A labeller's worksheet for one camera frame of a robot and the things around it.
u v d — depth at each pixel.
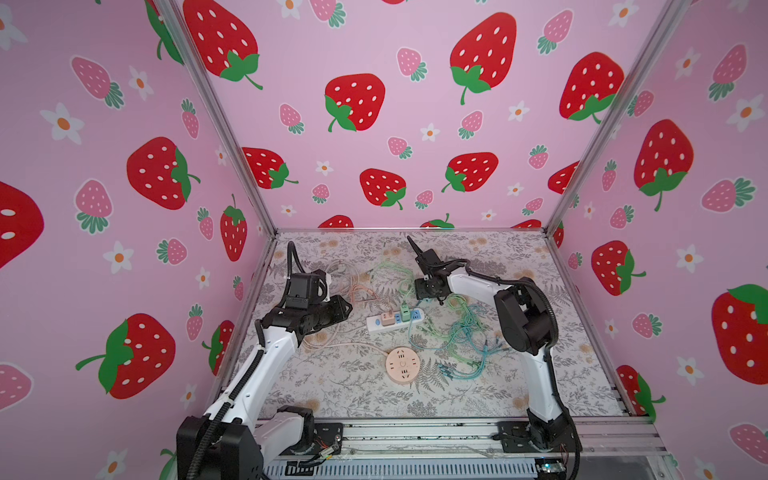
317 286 0.67
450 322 0.96
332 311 0.72
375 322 0.93
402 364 0.84
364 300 1.01
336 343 0.90
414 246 0.89
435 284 0.77
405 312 0.90
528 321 0.56
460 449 0.73
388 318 0.88
